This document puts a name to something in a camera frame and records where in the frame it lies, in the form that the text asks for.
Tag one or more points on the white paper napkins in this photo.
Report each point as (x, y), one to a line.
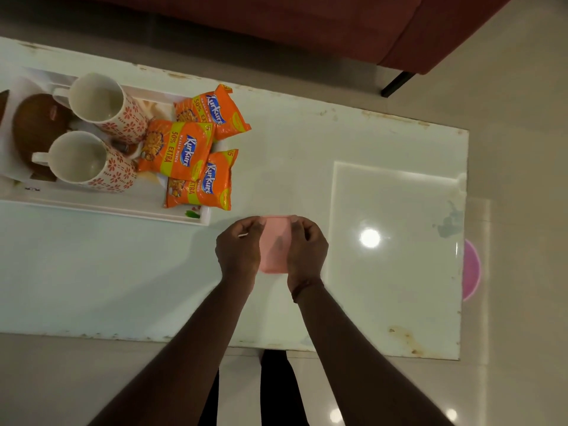
(9, 150)

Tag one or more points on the person's left forearm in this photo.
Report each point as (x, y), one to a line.
(177, 363)

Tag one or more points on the pink round mat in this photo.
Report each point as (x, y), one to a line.
(470, 270)

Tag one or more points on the brown wooden napkin holder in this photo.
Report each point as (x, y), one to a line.
(35, 124)

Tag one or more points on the red fabric sofa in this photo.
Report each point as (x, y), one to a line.
(310, 22)

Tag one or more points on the person's left hand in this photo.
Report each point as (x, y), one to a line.
(239, 252)

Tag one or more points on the black trousers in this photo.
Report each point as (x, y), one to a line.
(279, 390)

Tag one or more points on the pink rectangular case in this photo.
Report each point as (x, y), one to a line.
(275, 246)

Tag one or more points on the person's right forearm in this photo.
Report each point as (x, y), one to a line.
(355, 363)

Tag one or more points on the white floral mug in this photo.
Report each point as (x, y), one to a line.
(84, 161)
(106, 106)

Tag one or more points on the red thread wristband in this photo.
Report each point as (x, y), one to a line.
(301, 288)

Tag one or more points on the white floral tray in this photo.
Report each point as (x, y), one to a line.
(111, 201)

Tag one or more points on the person's right hand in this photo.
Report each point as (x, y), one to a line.
(306, 252)

